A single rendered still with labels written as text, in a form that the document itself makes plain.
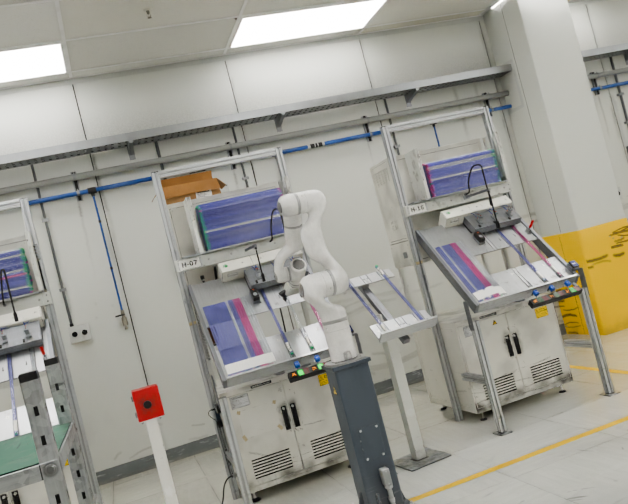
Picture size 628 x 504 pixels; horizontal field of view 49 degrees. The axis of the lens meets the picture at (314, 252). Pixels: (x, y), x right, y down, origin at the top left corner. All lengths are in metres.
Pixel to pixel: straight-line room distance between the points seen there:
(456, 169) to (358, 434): 2.01
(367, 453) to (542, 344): 1.73
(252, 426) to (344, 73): 3.31
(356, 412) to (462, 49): 4.20
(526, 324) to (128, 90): 3.41
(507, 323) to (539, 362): 0.32
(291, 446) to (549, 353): 1.72
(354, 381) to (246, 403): 0.89
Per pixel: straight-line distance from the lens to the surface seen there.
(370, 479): 3.19
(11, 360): 3.79
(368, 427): 3.14
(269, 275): 3.87
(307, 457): 3.94
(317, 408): 3.91
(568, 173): 6.17
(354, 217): 5.76
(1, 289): 3.87
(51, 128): 5.58
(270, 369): 3.51
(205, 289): 3.90
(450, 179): 4.44
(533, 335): 4.47
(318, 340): 3.62
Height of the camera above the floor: 1.15
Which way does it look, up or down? 1 degrees up
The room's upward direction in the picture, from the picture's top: 14 degrees counter-clockwise
